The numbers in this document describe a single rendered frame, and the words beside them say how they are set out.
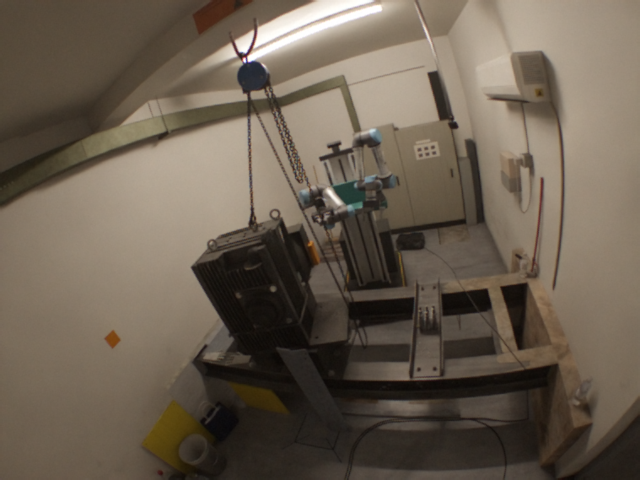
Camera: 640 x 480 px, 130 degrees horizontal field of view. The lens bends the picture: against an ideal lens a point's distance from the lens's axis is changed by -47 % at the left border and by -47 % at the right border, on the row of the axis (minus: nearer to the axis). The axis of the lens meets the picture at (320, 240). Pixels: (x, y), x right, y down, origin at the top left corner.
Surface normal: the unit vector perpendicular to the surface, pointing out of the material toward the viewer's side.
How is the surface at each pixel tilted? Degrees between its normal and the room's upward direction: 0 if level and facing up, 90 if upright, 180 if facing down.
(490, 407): 0
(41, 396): 90
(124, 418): 90
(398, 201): 90
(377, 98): 90
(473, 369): 0
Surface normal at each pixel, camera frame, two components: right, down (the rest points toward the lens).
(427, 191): -0.30, 0.48
